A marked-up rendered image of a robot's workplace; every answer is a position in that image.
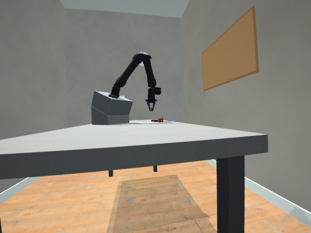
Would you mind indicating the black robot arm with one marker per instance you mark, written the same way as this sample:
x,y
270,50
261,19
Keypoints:
x,y
121,81

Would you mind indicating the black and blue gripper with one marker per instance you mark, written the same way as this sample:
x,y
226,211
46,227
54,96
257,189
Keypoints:
x,y
151,100

